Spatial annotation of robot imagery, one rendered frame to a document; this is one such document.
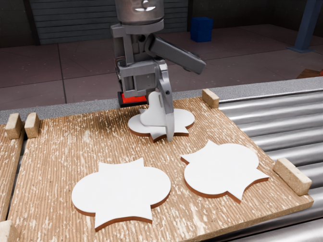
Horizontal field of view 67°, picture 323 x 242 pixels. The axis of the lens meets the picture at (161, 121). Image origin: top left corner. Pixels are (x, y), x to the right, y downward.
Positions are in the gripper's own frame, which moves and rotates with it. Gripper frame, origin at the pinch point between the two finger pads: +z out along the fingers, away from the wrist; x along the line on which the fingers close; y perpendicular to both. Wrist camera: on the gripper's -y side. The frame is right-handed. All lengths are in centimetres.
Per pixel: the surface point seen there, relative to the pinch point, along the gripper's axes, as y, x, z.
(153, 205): 7.4, 20.0, -0.3
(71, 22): 31, -465, 57
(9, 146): 28.8, -1.2, -1.1
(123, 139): 8.6, 2.9, 0.2
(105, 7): -35, -469, 40
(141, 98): 1.1, -14.0, 1.3
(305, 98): -41.5, -3.4, 5.5
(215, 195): -1.3, 20.9, 0.1
